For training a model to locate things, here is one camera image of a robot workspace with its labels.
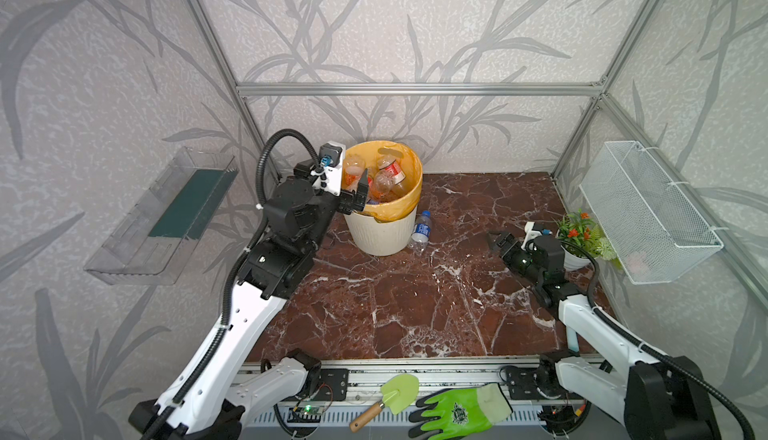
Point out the blue cap water bottle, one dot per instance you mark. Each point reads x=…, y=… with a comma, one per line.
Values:
x=420, y=236

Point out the green garden trowel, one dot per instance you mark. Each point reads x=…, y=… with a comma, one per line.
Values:
x=396, y=394

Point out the clear acrylic wall shelf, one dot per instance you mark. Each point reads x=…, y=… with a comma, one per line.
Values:
x=157, y=238

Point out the yellow bin liner bag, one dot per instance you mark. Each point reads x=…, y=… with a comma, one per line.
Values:
x=412, y=168

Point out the potted plant with red flowers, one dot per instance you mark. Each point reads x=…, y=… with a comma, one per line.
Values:
x=581, y=236

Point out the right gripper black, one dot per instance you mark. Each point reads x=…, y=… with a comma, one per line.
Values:
x=507, y=248

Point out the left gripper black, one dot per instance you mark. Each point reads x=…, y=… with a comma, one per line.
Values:
x=349, y=198

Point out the white ribbed waste bin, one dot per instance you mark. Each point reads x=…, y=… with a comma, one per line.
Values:
x=380, y=238

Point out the red label clear bottle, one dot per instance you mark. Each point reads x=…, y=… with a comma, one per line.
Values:
x=391, y=167

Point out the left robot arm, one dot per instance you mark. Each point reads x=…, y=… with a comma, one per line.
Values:
x=204, y=402

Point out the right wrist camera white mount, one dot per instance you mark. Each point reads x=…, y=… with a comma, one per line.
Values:
x=534, y=230

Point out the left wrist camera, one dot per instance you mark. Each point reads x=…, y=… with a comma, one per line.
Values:
x=332, y=156

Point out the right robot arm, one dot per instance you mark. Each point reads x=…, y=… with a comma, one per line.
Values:
x=652, y=395

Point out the white wire mesh basket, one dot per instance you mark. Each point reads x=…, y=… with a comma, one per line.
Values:
x=657, y=233

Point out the green work glove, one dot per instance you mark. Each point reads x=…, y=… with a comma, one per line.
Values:
x=458, y=413

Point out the green circuit board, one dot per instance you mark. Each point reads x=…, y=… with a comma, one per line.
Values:
x=306, y=414

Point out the orange cap bottle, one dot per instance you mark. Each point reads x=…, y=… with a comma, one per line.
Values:
x=381, y=187

